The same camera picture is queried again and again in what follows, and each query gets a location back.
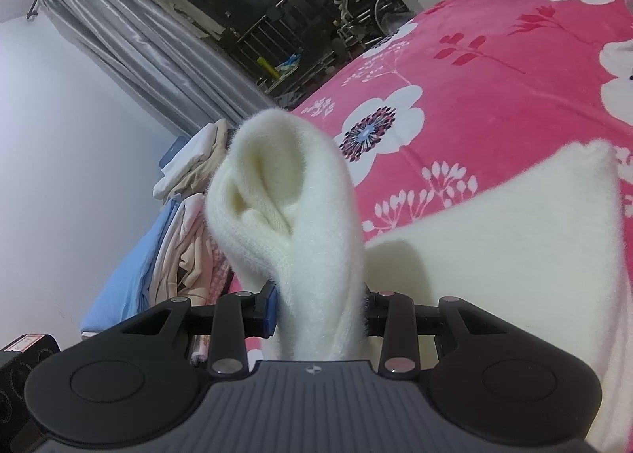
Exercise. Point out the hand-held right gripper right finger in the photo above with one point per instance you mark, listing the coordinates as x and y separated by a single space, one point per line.
393 309

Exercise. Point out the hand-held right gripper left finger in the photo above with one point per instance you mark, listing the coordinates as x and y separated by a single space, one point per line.
270 308

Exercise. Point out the white fuzzy sweater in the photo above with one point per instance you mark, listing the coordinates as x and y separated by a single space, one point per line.
316 235

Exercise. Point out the pink checked cloth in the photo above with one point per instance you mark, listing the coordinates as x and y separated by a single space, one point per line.
217 280

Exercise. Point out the light blue folded cloth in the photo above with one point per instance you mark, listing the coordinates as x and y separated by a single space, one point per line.
128 275

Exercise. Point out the white folded cloth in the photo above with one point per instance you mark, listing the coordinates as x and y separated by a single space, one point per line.
190 151

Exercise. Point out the yellow object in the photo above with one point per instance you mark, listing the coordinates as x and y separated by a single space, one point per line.
267 68

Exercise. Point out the pink floral blanket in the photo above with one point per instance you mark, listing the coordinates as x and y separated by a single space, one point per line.
494 87

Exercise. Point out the black box with red label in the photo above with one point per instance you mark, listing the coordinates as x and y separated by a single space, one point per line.
20 384

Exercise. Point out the grey curtain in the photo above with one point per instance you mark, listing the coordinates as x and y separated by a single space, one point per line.
143 52

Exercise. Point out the metal railing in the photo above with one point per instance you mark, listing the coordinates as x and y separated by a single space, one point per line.
292 22

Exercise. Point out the bicycle wheel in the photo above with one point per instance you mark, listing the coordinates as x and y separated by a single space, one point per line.
390 8

